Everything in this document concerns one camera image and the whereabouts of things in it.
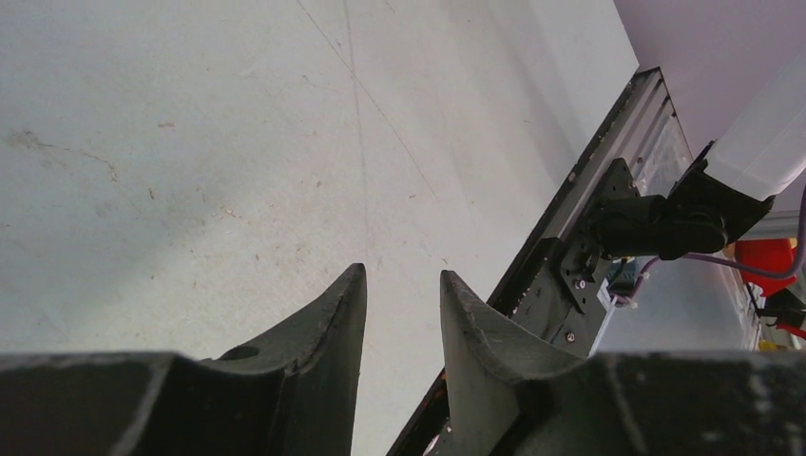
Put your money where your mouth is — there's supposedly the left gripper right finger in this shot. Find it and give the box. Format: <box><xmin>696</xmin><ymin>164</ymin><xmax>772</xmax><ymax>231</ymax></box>
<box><xmin>440</xmin><ymin>271</ymin><xmax>805</xmax><ymax>455</ymax></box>

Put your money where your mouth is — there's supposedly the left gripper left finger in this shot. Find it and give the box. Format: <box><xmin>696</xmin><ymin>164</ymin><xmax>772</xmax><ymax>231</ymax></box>
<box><xmin>1</xmin><ymin>263</ymin><xmax>367</xmax><ymax>455</ymax></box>

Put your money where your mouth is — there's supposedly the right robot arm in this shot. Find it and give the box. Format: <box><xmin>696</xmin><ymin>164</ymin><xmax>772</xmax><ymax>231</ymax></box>
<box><xmin>591</xmin><ymin>55</ymin><xmax>805</xmax><ymax>260</ymax></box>

